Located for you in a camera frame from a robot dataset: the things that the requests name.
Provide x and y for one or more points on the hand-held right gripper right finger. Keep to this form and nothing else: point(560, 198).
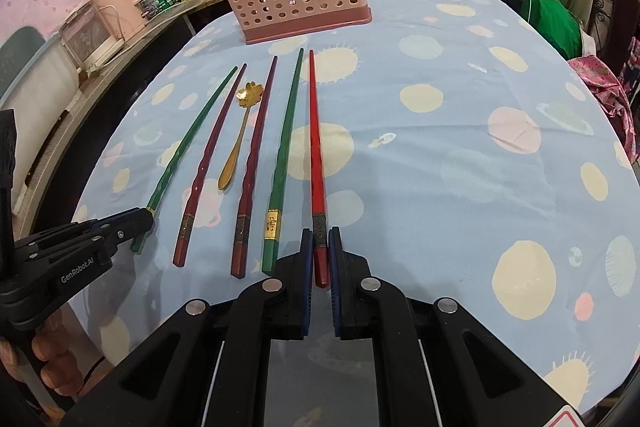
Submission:
point(336, 297)

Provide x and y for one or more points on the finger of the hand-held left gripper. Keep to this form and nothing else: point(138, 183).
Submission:
point(130, 218)
point(125, 239)

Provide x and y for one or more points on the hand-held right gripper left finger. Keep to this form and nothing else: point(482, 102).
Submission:
point(307, 297)

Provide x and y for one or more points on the green chopstick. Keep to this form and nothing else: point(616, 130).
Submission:
point(160, 183)
point(278, 192)

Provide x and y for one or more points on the red chopstick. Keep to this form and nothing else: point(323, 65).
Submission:
point(315, 157)

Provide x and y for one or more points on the person's left hand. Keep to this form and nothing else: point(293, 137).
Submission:
point(60, 372)

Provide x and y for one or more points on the maroon wavy chopstick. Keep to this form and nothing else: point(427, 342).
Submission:
point(186, 227)
point(242, 232)

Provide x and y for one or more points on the white chest appliance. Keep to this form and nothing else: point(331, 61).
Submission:
point(40, 107)

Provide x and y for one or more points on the gold flower spoon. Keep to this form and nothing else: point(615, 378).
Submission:
point(248, 94)

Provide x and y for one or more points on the white countertop appliance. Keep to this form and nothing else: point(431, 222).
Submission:
point(90, 37)

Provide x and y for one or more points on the grey-blue plastic panel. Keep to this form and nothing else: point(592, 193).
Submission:
point(20, 57)

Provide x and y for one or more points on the pink floral cloth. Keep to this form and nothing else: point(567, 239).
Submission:
point(605, 87)

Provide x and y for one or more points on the green bag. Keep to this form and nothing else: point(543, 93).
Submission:
point(550, 17)

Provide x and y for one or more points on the dark metal chair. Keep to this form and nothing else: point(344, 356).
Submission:
point(625, 7)

